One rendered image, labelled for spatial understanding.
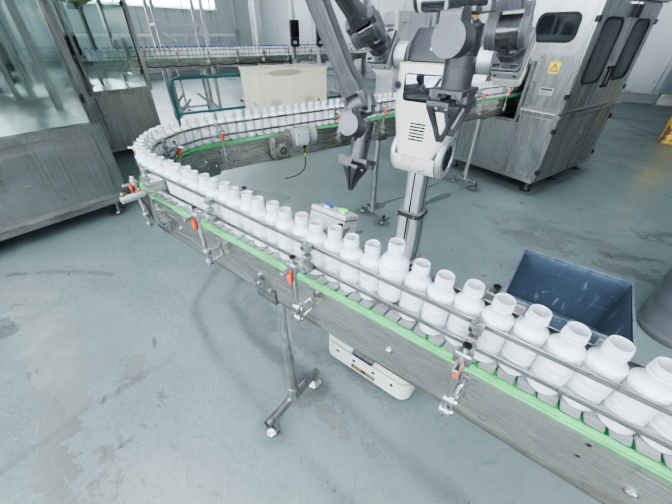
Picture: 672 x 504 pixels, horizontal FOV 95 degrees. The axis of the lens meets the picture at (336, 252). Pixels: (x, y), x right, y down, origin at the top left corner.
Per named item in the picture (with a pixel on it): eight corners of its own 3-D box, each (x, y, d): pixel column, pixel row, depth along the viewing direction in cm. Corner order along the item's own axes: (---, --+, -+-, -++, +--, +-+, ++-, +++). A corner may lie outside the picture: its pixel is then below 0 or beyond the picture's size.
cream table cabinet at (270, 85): (309, 140, 554) (305, 63, 485) (328, 149, 512) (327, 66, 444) (250, 150, 503) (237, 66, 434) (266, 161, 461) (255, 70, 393)
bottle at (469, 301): (466, 328, 74) (487, 276, 64) (472, 349, 69) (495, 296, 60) (441, 326, 75) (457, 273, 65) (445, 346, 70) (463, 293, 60)
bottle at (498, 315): (462, 343, 71) (482, 290, 61) (486, 340, 71) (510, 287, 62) (475, 366, 66) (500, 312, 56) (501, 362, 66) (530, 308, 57)
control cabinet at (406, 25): (399, 118, 694) (412, 11, 583) (416, 123, 661) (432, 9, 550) (371, 123, 657) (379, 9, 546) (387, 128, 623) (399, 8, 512)
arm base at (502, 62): (504, 29, 93) (488, 71, 95) (502, 11, 86) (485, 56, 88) (537, 29, 89) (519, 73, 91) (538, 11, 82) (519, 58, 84)
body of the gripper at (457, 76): (477, 96, 64) (487, 54, 60) (459, 103, 58) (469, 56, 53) (447, 93, 68) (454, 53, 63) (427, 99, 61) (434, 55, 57)
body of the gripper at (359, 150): (364, 166, 89) (370, 140, 87) (336, 159, 94) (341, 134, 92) (375, 168, 94) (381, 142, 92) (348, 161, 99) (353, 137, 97)
